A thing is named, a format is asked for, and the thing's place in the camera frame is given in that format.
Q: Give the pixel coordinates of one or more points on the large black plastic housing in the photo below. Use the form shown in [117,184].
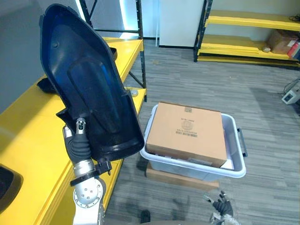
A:
[86,77]

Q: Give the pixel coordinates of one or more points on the grey plastic bin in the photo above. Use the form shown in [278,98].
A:
[194,170]

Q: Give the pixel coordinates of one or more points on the brown cardboard box with barcode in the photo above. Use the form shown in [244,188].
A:
[187,131]

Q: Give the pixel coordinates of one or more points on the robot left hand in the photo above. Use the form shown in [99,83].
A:
[78,147]

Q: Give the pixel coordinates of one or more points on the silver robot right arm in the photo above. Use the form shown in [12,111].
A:
[226,220]

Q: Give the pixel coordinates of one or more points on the yellow shelf with black frame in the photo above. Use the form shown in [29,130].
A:
[35,122]

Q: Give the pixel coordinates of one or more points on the flat cardboard sheet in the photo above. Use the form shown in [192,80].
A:
[178,181]

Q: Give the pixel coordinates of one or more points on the long yellow shelf rack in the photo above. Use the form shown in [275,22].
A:
[241,44]

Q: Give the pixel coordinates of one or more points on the white electric device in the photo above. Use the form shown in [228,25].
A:
[289,96]

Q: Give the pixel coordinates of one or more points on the dark robot foot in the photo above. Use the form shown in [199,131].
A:
[145,216]

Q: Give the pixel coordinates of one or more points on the white paper sheet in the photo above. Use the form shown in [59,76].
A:
[227,164]

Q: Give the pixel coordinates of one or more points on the grey tape roll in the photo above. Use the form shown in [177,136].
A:
[134,92]

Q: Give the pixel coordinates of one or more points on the red books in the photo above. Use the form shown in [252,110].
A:
[294,49]

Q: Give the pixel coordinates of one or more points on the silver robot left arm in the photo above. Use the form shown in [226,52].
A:
[87,197]

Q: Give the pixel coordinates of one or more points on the worn brown cardboard box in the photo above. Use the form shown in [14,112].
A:
[280,41]

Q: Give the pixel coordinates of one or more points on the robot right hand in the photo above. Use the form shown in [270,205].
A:
[222,206]

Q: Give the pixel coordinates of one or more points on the thin white pole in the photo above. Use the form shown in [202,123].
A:
[156,35]

